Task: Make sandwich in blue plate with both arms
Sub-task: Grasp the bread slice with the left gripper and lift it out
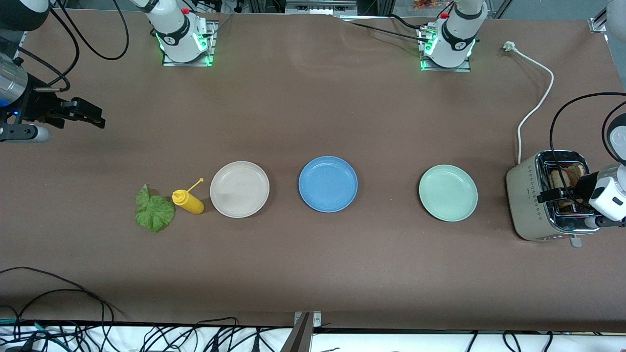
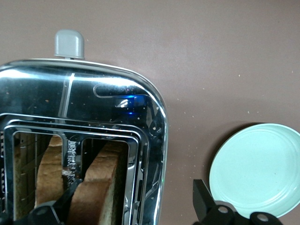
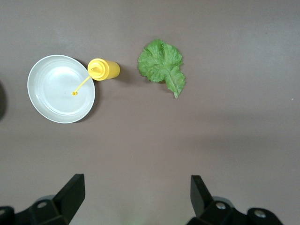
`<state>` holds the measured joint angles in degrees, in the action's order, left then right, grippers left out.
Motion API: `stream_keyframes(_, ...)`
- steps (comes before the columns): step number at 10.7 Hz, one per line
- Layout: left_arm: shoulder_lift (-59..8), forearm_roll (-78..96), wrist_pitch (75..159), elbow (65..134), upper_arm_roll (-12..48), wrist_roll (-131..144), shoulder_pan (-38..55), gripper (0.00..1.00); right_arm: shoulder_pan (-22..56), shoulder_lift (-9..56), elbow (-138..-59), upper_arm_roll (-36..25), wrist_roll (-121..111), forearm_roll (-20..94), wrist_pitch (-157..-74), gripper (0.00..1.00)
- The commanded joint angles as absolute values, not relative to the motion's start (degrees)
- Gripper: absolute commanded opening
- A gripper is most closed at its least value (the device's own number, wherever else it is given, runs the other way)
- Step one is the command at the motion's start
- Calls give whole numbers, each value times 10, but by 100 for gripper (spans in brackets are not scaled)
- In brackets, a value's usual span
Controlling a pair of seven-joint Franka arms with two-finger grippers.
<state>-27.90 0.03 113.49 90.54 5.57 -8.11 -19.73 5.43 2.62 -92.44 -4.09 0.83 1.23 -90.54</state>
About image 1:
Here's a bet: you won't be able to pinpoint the green lettuce leaf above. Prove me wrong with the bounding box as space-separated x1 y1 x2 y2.
135 184 176 233

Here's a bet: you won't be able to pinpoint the yellow mustard squeeze bottle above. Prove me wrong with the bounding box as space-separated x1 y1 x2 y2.
172 177 205 215

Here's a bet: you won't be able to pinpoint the mint green round plate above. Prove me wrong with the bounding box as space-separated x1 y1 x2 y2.
419 164 478 222

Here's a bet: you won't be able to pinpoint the beige round plate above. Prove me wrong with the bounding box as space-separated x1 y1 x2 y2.
210 161 270 219

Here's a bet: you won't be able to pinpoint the blue round plate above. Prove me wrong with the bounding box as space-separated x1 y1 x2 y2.
298 155 358 213

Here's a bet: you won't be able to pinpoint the beige chrome toaster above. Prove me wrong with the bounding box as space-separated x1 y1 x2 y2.
506 150 604 248

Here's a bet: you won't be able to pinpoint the brown table cover sheet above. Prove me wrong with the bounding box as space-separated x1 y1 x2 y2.
0 9 626 333

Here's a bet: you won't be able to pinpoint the white toaster power cable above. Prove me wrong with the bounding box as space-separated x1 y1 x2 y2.
503 41 555 166

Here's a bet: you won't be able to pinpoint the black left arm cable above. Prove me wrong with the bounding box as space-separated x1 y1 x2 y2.
549 92 626 206

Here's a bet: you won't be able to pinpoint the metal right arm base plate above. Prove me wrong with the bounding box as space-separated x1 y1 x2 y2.
162 21 218 67

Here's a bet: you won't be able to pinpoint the black looped cable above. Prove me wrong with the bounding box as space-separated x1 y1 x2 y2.
0 266 118 326

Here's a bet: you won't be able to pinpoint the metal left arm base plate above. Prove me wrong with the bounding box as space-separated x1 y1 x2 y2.
419 27 472 73

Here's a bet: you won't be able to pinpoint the black cable on table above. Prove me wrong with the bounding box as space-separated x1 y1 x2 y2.
337 14 433 44

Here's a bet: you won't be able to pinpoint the silver metal frame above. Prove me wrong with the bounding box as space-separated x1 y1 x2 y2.
285 0 358 15

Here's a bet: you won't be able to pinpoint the aluminium table edge bracket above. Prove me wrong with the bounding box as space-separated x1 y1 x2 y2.
280 311 322 352

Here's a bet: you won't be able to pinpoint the tangled black cables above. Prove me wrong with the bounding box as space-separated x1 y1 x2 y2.
0 317 294 352

